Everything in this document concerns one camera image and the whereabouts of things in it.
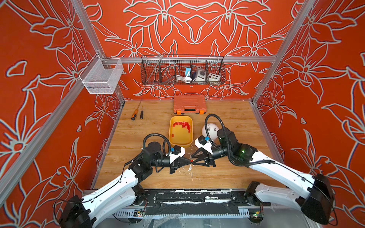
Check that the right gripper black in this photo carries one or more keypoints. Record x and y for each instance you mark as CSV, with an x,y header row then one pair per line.
x,y
208,158

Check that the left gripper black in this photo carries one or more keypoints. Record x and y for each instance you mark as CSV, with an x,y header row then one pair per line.
x,y
183,162

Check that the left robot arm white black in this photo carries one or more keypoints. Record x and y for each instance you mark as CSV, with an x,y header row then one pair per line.
x,y
89,211

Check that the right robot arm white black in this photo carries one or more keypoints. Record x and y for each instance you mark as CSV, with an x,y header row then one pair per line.
x,y
310,194

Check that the white dome screw fixture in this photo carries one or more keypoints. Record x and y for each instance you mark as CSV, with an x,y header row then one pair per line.
x,y
212,131

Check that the red sleeves pile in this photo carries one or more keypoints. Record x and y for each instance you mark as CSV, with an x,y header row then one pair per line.
x,y
184,125

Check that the yellow plastic tray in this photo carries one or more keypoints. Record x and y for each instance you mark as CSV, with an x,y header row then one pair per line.
x,y
178,135

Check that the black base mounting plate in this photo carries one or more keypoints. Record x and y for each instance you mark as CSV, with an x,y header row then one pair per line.
x,y
199,202

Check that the orange tool case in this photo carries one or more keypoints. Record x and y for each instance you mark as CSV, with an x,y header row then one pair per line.
x,y
187,104

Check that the white button box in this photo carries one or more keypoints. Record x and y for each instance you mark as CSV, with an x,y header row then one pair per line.
x,y
214,79

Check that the white round dial device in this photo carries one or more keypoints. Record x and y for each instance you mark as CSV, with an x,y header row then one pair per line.
x,y
200,75

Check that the blue white small box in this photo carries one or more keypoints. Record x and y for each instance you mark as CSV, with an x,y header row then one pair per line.
x,y
188,72

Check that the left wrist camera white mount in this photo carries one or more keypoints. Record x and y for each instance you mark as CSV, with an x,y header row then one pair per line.
x,y
175,153

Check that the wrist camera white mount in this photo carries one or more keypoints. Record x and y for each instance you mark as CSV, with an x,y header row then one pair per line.
x,y
204,143
175,153

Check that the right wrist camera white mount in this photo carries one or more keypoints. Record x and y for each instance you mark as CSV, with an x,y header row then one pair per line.
x,y
204,143

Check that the black handled screwdriver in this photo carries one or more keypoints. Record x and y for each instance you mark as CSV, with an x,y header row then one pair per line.
x,y
142,113

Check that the orange handled screwdriver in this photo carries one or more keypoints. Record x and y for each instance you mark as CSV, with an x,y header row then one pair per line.
x,y
134,115

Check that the black wire wall basket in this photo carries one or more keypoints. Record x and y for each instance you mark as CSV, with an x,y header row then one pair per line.
x,y
169,69

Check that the clear acrylic wall box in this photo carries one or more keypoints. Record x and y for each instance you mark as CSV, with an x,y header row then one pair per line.
x,y
97,79

